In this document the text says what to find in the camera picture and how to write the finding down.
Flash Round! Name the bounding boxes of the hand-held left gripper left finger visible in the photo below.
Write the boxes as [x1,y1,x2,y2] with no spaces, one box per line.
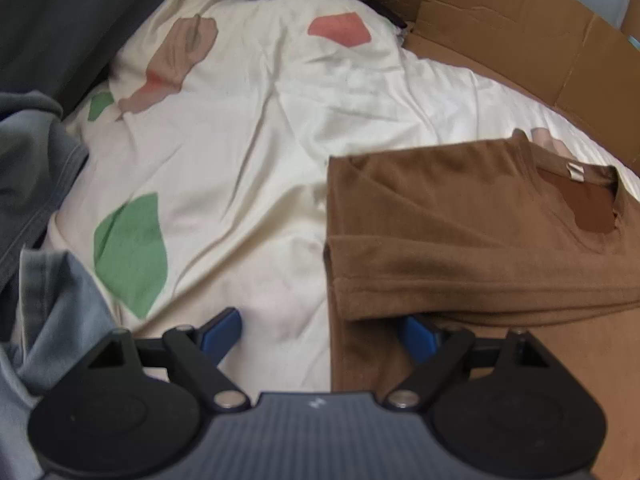
[88,307,250,413]

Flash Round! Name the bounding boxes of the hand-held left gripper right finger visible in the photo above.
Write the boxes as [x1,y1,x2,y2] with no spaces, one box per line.
[383,315,552,412]

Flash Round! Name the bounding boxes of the brown printed t-shirt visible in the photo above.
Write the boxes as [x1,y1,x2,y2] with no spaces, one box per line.
[324,129,640,480]

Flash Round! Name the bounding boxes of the light blue denim jeans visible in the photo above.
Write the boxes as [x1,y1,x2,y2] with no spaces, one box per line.
[0,247,125,480]

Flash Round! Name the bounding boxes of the cream bear print bed sheet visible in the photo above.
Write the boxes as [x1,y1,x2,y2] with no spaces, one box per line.
[10,0,640,397]

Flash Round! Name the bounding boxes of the grey-blue denim garment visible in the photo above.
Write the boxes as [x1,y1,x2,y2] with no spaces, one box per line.
[0,90,91,292]

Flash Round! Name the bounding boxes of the flattened brown cardboard sheet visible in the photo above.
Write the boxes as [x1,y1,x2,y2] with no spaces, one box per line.
[372,0,640,172]

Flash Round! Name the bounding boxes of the dark grey duvet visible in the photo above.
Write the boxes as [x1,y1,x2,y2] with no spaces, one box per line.
[0,0,203,117]

